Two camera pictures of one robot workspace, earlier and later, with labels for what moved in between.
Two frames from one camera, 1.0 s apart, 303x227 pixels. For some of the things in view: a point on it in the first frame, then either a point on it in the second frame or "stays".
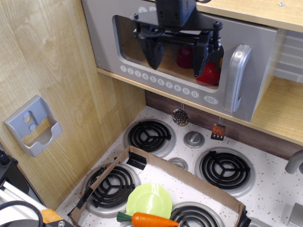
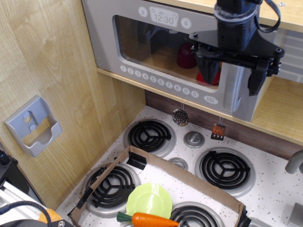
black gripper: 179,20 → 238,40
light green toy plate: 149,198 stays
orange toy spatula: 218,130 stays
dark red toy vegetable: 185,57 stays
